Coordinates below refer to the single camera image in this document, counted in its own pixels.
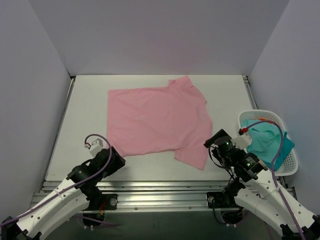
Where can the aluminium front rail frame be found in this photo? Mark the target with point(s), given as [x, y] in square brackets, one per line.
[161, 196]

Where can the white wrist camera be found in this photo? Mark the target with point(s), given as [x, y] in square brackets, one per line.
[244, 140]
[95, 147]

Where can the white plastic laundry basket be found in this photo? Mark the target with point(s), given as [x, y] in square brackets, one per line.
[249, 118]

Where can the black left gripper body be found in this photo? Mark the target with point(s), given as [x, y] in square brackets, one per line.
[118, 159]

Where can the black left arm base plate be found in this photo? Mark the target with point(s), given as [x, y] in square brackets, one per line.
[107, 201]

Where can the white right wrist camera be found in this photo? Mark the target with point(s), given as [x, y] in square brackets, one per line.
[244, 140]

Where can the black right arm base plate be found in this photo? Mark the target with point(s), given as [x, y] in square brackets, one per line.
[220, 199]

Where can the pink t shirt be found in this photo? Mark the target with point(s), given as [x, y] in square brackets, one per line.
[150, 120]

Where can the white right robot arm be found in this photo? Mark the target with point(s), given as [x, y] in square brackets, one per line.
[253, 187]

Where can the teal t shirt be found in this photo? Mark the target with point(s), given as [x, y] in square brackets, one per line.
[266, 140]

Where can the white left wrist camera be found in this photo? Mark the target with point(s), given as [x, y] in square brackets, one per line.
[95, 147]

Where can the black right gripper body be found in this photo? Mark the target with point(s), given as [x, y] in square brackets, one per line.
[215, 137]

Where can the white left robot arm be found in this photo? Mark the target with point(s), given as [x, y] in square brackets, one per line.
[77, 192]

